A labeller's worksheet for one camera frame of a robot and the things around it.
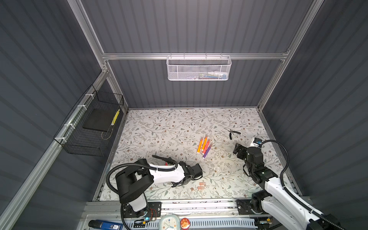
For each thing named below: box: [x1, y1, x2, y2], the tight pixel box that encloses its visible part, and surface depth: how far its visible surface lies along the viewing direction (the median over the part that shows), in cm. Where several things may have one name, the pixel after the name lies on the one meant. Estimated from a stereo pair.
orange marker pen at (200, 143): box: [196, 137, 204, 154], surface depth 100 cm
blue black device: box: [88, 219, 125, 230], surface depth 68 cm
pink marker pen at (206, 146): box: [202, 138, 211, 155], surface depth 100 cm
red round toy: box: [180, 217, 191, 230], surface depth 71 cm
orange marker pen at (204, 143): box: [201, 135, 208, 152], surface depth 101 cm
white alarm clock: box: [158, 214, 181, 230], surface depth 69 cm
